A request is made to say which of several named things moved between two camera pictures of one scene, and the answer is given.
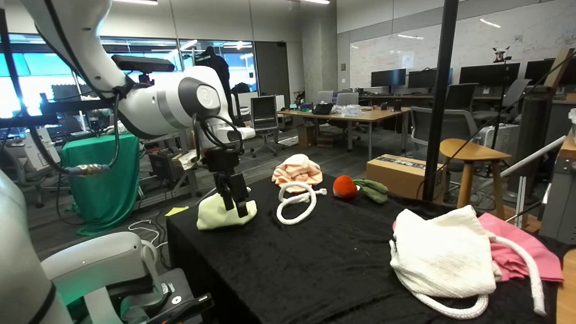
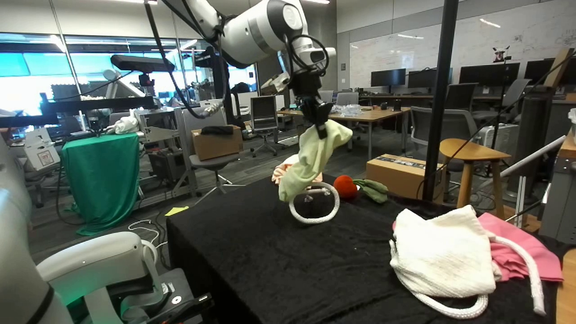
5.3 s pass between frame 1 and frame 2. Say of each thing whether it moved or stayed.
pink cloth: stayed
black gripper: moved
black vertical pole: stayed
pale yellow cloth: moved
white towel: stayed
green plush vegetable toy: stayed
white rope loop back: moved
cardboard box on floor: stayed
